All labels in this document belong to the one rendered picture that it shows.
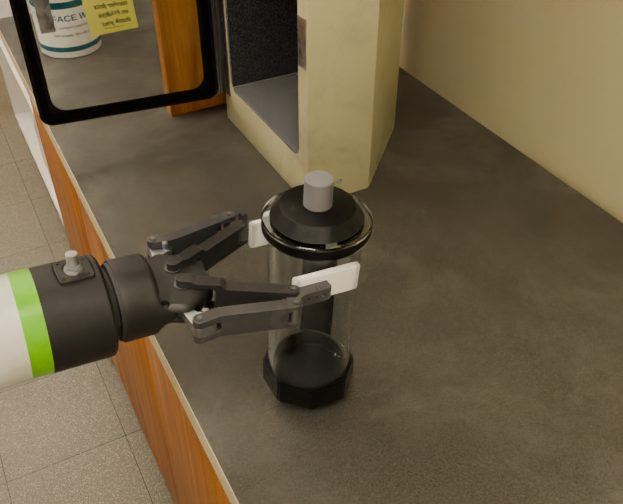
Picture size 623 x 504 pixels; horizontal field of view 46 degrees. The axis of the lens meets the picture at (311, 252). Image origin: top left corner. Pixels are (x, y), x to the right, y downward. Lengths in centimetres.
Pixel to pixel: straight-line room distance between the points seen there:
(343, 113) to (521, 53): 37
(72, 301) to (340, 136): 59
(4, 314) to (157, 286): 12
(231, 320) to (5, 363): 18
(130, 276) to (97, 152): 69
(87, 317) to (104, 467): 140
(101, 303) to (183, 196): 57
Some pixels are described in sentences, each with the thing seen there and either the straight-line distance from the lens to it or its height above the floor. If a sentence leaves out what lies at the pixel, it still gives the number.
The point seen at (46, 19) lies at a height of 118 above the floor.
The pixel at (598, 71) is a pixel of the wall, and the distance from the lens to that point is 120.
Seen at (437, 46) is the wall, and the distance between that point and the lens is 150.
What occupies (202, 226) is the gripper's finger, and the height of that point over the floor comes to 116.
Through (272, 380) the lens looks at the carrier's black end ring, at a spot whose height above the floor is 98.
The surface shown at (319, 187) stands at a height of 123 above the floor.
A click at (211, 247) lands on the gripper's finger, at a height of 116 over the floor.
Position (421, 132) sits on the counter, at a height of 94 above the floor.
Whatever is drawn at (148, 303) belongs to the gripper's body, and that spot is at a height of 117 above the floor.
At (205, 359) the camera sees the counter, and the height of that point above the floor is 94.
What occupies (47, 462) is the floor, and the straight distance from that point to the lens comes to 206.
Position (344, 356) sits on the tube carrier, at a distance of 79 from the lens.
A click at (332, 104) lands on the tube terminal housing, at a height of 111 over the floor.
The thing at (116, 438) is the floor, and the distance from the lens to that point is 205.
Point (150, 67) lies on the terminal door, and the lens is 129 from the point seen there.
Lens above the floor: 160
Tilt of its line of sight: 39 degrees down
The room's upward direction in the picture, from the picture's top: straight up
